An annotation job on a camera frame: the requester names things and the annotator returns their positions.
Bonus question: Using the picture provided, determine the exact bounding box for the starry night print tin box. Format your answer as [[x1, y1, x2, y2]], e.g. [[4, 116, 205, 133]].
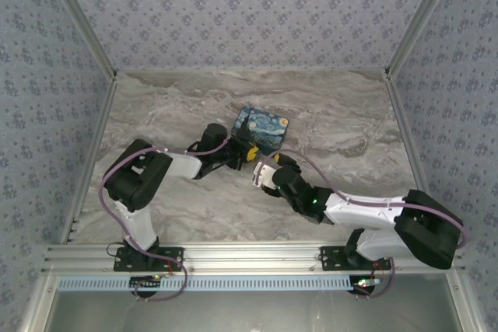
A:
[[230, 105, 291, 156]]

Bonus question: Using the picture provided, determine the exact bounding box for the light blue slotted cable duct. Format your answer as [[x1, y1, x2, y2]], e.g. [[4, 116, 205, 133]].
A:
[[57, 274, 374, 293]]

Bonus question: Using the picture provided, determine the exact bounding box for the aluminium frame corner post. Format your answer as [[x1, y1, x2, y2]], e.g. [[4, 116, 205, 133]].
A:
[[40, 0, 119, 79], [384, 0, 466, 76]]

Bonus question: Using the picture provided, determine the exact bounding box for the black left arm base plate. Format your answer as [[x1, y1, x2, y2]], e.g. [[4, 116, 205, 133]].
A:
[[113, 246, 184, 273]]

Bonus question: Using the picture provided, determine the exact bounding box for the grey metal lower panel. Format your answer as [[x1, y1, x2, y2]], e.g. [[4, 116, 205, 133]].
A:
[[46, 288, 464, 332]]

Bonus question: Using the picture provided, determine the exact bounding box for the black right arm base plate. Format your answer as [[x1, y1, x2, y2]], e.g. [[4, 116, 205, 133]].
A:
[[319, 245, 392, 272]]

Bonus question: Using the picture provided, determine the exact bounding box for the aluminium front mounting rail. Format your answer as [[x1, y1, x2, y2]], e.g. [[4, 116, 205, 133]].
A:
[[41, 242, 467, 274]]

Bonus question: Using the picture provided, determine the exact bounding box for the aluminium table side rail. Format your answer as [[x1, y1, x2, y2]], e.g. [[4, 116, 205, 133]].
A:
[[60, 75, 117, 244], [384, 75, 444, 242]]

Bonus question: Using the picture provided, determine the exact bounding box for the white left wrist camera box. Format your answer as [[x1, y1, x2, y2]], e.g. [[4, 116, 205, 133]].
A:
[[251, 163, 278, 190]]

